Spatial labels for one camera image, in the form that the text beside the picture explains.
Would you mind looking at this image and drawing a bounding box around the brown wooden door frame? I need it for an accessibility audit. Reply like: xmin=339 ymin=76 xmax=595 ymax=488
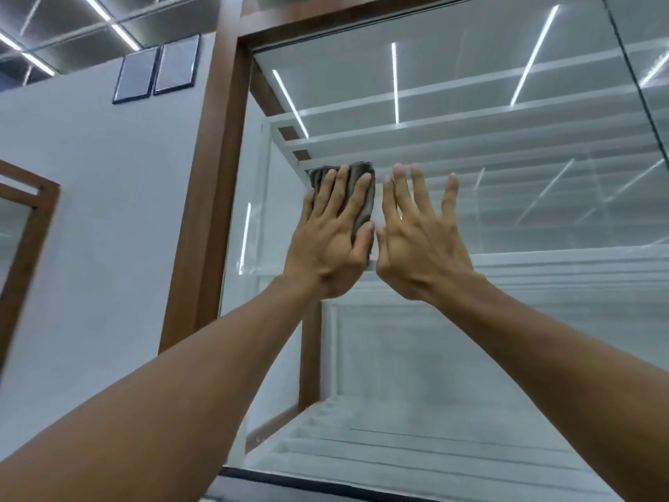
xmin=158 ymin=0 xmax=484 ymax=413

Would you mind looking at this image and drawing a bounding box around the person's right forearm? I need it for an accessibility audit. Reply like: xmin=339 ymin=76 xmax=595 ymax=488
xmin=429 ymin=274 xmax=669 ymax=502

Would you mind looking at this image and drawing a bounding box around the brown wooden window frame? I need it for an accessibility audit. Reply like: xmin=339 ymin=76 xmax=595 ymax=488
xmin=0 ymin=160 xmax=61 ymax=379

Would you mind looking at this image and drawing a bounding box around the clear glass panel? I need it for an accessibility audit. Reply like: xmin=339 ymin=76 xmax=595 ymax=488
xmin=218 ymin=0 xmax=669 ymax=502
xmin=601 ymin=0 xmax=669 ymax=158

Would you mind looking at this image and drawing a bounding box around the dark framed wall panel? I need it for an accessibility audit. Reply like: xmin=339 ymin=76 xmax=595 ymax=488
xmin=153 ymin=33 xmax=201 ymax=96
xmin=112 ymin=45 xmax=161 ymax=105

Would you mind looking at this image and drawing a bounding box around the person's left hand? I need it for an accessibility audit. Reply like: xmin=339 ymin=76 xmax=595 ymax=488
xmin=282 ymin=164 xmax=376 ymax=302

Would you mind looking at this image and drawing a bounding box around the person's right hand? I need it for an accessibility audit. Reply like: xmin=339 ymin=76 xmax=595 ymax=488
xmin=375 ymin=162 xmax=487 ymax=307

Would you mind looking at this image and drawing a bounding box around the person's left forearm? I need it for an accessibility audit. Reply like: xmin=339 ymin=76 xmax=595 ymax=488
xmin=0 ymin=276 xmax=315 ymax=502

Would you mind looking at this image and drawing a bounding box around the ceiling light strip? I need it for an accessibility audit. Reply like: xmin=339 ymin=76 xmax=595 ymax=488
xmin=0 ymin=30 xmax=56 ymax=79
xmin=79 ymin=0 xmax=143 ymax=52

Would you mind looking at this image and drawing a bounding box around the grey cleaning cloth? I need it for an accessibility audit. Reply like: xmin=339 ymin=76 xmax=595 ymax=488
xmin=306 ymin=161 xmax=377 ymax=267

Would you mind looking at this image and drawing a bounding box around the black glass bottom rail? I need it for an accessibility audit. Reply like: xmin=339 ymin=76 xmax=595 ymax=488
xmin=215 ymin=466 xmax=435 ymax=502

